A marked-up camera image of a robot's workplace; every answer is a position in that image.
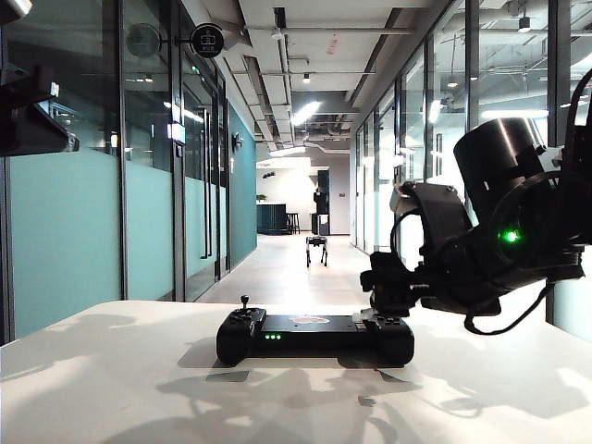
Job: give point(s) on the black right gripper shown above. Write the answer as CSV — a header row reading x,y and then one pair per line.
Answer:
x,y
439,291

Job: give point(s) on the black remote control with joysticks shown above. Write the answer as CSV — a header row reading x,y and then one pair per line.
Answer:
x,y
314,342

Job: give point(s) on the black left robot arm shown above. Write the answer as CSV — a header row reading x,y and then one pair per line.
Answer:
x,y
28,125

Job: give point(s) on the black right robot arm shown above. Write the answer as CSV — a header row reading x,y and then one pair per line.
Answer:
x,y
504,157

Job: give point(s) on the black quadruped robot dog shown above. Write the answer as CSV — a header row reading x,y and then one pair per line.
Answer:
x,y
317,242

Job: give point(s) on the wooden bar stool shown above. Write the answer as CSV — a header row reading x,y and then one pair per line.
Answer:
x,y
293,224

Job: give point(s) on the tall black cabinet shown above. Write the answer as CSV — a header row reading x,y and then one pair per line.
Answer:
x,y
324,185

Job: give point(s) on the small lit door panel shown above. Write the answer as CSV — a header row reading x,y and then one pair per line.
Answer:
x,y
398,162

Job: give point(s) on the dark bar counter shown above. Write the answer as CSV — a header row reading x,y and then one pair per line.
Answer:
x,y
272,219

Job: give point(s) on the small green potted plant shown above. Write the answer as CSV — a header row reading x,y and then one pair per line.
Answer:
x,y
261,199

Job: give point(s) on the short linear ceiling light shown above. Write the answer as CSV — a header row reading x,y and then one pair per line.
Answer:
x,y
287,151

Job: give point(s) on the long linear ceiling light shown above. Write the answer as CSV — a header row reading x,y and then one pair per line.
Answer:
x,y
305,113

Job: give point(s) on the black track spotlight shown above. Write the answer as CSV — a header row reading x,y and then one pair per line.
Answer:
x,y
524,23

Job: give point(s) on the round black hanging sign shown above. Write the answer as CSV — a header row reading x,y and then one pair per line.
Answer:
x,y
208,40

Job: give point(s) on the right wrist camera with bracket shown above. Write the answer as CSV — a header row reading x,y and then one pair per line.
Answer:
x,y
439,208

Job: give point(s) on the black wall-mounted lamps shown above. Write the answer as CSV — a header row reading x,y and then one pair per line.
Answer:
x,y
268,176

